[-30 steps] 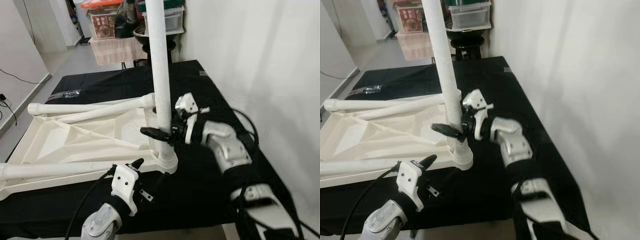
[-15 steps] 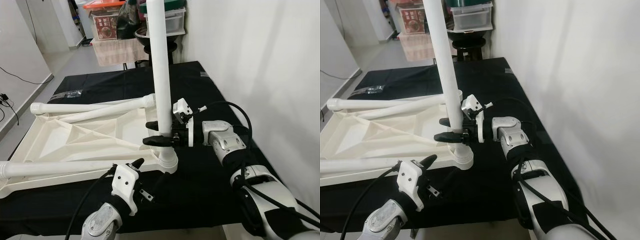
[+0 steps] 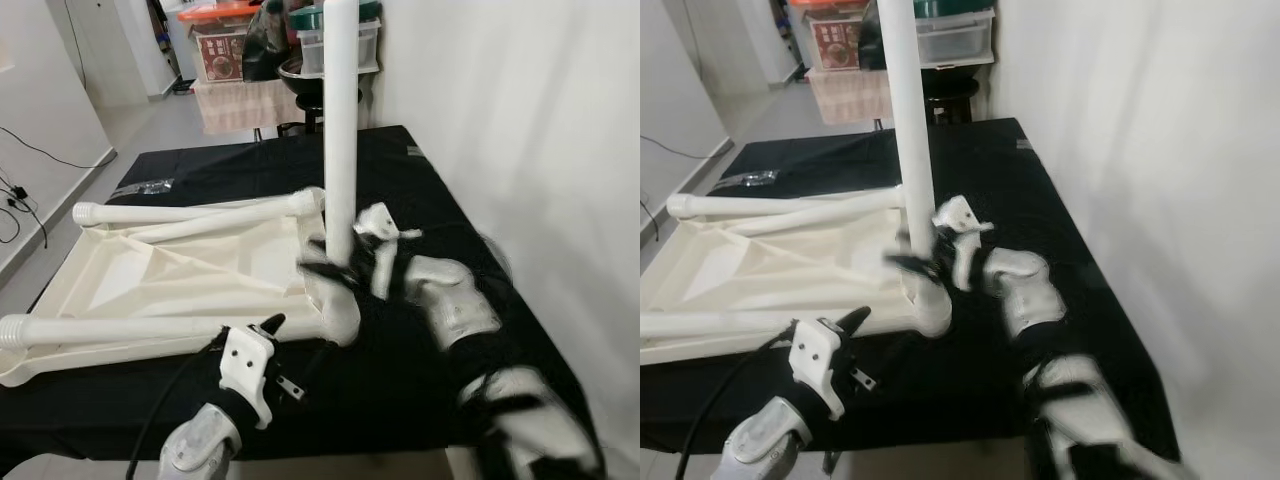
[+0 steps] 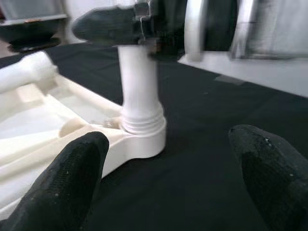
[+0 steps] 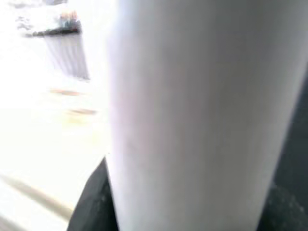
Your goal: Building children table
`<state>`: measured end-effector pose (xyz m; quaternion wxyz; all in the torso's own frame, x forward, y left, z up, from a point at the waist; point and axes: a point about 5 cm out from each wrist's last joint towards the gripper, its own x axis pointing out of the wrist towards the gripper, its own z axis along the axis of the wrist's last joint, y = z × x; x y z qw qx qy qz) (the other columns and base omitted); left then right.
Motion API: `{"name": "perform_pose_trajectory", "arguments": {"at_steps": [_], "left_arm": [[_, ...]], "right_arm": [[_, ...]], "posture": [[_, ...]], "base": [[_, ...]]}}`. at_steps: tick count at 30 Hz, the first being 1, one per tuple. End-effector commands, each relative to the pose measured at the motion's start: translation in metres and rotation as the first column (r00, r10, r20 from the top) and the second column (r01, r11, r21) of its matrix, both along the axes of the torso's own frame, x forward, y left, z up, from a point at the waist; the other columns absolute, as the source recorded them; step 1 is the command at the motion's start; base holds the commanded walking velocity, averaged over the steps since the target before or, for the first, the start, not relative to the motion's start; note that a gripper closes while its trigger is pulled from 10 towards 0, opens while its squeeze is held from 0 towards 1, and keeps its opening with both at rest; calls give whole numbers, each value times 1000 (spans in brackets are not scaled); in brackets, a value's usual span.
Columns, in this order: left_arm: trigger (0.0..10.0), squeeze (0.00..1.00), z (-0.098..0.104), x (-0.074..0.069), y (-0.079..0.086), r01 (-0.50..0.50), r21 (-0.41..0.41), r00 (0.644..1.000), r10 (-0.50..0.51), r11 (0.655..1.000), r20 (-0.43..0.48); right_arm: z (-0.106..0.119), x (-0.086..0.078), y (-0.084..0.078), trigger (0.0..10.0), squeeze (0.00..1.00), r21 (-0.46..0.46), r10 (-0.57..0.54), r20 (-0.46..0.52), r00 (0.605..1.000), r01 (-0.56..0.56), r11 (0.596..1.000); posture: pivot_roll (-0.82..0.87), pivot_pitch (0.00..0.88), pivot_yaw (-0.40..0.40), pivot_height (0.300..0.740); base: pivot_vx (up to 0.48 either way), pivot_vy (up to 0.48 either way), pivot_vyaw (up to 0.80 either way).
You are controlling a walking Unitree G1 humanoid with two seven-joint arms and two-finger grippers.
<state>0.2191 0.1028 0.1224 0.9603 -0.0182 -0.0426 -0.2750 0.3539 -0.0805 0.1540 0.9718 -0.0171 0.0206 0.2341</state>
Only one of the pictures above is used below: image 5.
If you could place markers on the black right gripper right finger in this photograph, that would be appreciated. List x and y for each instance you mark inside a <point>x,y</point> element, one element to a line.
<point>288,211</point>

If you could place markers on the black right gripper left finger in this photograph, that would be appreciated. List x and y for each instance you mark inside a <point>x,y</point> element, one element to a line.
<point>96,207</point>

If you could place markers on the white plastic table leg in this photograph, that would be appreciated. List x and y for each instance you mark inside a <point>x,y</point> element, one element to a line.
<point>204,108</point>

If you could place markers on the black tablecloth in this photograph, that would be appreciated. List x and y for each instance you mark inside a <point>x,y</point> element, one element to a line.
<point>298,144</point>

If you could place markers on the white plastic table top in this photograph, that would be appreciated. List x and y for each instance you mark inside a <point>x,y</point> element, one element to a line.
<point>36,156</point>

